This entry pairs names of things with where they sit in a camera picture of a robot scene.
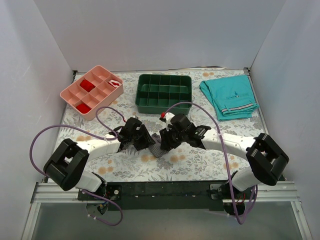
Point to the grey striped underwear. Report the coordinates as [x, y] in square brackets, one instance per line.
[155, 149]

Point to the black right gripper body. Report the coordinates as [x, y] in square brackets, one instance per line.
[167, 139]

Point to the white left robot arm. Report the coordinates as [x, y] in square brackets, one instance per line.
[66, 166]

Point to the floral table cloth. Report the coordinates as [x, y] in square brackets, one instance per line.
[184, 163]

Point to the red rolled cloth upper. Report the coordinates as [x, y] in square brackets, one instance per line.
[87, 85]

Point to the teal shorts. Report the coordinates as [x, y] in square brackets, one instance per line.
[232, 97]

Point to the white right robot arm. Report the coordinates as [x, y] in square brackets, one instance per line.
[266, 158]

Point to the green divided storage box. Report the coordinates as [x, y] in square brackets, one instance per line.
[158, 92]

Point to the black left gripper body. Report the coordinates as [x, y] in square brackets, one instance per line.
[142, 136]

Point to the pink divided storage box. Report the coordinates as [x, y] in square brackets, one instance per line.
[96, 88]

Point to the red rolled cloth lower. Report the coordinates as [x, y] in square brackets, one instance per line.
[83, 108]

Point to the red white rolled cloth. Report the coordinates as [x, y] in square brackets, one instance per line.
[115, 83]

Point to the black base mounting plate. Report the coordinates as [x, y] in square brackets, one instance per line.
[213, 195]

